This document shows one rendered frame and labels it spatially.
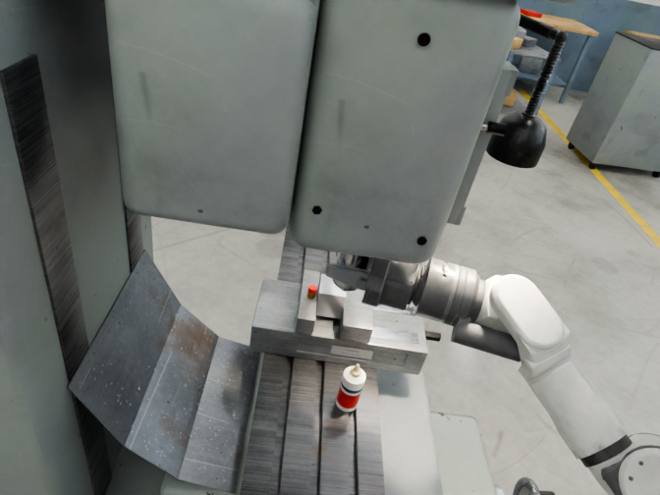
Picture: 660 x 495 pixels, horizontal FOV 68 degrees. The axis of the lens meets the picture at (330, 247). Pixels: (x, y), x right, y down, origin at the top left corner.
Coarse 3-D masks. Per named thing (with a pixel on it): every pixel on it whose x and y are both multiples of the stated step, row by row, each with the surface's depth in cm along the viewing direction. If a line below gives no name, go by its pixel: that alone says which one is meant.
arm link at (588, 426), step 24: (552, 384) 63; (576, 384) 63; (552, 408) 63; (576, 408) 61; (600, 408) 61; (576, 432) 61; (600, 432) 60; (624, 432) 60; (576, 456) 62; (600, 456) 59; (624, 456) 57; (600, 480) 60
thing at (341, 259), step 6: (342, 258) 71; (348, 258) 70; (366, 258) 71; (342, 264) 71; (348, 264) 71; (354, 264) 71; (360, 264) 71; (366, 264) 72; (336, 282) 74; (342, 288) 74; (348, 288) 73; (354, 288) 74
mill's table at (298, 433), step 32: (288, 224) 137; (288, 256) 125; (320, 256) 127; (288, 384) 95; (320, 384) 96; (256, 416) 86; (288, 416) 87; (320, 416) 90; (352, 416) 91; (256, 448) 81; (288, 448) 82; (320, 448) 84; (352, 448) 86; (256, 480) 77; (288, 480) 78; (320, 480) 79; (352, 480) 81
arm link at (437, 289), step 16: (384, 272) 69; (400, 272) 70; (416, 272) 70; (432, 272) 68; (448, 272) 69; (368, 288) 67; (384, 288) 69; (400, 288) 68; (416, 288) 70; (432, 288) 68; (448, 288) 68; (368, 304) 70; (384, 304) 71; (400, 304) 70; (416, 304) 71; (432, 304) 68; (448, 304) 68
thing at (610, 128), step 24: (624, 48) 424; (648, 48) 396; (600, 72) 452; (624, 72) 421; (648, 72) 403; (600, 96) 449; (624, 96) 419; (648, 96) 416; (576, 120) 481; (600, 120) 445; (624, 120) 428; (648, 120) 429; (576, 144) 477; (600, 144) 442; (624, 144) 442; (648, 144) 444; (648, 168) 458
